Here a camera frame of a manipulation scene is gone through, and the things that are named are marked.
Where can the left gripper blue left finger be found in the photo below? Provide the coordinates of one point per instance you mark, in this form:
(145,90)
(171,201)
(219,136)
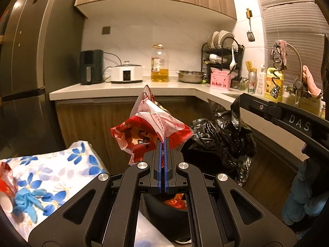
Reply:
(160,174)

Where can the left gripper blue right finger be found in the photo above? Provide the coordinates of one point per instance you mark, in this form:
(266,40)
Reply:
(166,165)

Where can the red white printed plastic bag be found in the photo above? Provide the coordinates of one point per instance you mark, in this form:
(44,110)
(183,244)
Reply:
(148,123)

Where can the small black plastic bag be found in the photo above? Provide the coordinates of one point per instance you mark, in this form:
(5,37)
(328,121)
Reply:
(224,144)

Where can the black trash bin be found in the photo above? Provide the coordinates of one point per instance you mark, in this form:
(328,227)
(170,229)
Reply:
(173,223)

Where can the steel kitchen faucet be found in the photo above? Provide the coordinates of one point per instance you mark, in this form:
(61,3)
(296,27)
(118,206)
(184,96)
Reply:
(293,72)

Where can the yellow detergent bottle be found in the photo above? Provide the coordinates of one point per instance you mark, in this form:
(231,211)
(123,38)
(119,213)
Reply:
(273,84)

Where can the white spray bottle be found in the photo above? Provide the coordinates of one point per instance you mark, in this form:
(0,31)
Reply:
(261,81)

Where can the green beer can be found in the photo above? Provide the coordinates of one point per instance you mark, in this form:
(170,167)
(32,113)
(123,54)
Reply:
(252,81)

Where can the floral blue white tablecloth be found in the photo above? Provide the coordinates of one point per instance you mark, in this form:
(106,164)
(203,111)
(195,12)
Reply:
(84,204)

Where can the steel mixing bowl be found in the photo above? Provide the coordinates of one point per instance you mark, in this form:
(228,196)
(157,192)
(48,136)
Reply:
(194,77)

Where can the white ladle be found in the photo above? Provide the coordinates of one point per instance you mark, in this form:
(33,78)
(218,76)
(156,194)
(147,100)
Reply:
(233,63)

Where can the cooking oil bottle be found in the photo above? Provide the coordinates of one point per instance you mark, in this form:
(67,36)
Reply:
(159,64)

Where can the pink utensil basket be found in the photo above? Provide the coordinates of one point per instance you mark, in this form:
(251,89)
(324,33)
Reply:
(220,80)

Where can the white rice cooker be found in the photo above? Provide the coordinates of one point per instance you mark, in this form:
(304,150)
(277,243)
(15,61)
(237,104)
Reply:
(126,73)

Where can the hanging spatula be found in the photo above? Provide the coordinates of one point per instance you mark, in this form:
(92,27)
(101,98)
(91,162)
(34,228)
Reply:
(250,34)

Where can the black dish rack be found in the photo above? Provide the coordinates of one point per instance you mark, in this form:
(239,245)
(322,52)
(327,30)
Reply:
(218,56)

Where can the window blinds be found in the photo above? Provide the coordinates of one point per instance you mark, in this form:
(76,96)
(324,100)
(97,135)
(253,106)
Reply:
(300,23)

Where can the black air fryer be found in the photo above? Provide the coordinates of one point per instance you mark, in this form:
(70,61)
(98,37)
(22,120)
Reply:
(91,67)

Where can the blue plastic glove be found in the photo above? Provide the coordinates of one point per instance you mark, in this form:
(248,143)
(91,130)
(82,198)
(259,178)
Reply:
(27,201)

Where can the dark grey refrigerator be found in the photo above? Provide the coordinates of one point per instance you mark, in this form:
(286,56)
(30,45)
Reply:
(39,55)

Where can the dark wall socket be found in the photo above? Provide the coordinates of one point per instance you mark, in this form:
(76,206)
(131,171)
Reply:
(106,30)

